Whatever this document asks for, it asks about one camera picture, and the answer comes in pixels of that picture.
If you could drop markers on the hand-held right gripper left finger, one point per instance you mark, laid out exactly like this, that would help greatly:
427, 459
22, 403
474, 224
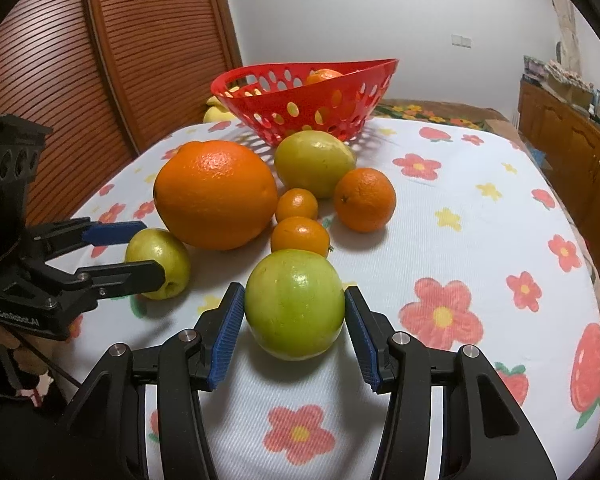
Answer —
227, 335

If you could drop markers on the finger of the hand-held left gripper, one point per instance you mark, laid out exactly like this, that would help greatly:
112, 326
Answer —
115, 232
130, 276

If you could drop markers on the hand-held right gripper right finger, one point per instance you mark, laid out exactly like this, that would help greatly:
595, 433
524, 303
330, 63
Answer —
360, 340

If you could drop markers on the small green apple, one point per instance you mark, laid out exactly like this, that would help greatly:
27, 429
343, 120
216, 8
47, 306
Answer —
155, 250

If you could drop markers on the large green apple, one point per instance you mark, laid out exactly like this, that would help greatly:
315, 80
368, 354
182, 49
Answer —
295, 305

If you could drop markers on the large orange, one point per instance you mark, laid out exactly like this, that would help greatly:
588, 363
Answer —
215, 195

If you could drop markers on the small tangerine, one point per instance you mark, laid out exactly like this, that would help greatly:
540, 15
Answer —
300, 235
296, 205

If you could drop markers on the medium orange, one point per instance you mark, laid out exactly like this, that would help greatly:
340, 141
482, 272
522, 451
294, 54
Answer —
365, 200

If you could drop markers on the yellow-green pear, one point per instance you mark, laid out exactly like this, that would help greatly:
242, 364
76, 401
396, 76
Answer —
312, 160

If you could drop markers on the red perforated plastic basket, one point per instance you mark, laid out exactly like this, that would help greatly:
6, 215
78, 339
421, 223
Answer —
310, 95

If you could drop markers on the brown louvered wooden door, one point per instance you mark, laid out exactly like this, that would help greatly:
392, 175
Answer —
45, 75
165, 35

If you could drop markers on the white floral cloth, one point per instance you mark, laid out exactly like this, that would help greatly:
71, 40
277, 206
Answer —
430, 240

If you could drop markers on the yellow banana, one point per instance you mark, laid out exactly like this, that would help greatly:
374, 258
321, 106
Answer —
215, 112

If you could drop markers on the blue plastic bag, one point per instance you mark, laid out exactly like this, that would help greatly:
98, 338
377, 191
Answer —
537, 156

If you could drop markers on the small orange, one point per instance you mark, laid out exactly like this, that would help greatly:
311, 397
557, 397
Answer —
322, 76

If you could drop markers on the brown wooden cabinet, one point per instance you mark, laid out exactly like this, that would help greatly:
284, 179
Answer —
570, 145

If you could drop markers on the pile of assorted boxes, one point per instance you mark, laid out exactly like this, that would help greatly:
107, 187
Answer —
560, 75

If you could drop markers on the white wall switch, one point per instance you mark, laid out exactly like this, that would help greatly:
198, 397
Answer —
461, 40

